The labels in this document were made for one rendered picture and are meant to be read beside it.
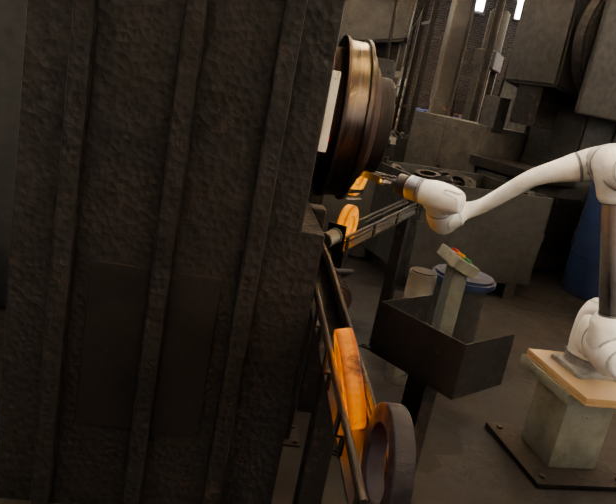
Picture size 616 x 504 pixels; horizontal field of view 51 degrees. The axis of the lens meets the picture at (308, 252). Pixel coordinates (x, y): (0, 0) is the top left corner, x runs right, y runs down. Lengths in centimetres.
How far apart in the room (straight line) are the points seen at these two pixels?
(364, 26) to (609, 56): 184
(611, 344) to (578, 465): 60
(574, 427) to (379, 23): 299
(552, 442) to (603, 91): 331
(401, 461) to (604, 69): 459
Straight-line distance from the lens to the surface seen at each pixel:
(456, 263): 274
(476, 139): 589
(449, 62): 1091
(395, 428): 97
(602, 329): 230
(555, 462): 264
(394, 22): 450
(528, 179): 234
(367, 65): 179
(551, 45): 552
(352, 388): 114
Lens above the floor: 122
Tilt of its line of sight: 15 degrees down
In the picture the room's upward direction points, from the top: 11 degrees clockwise
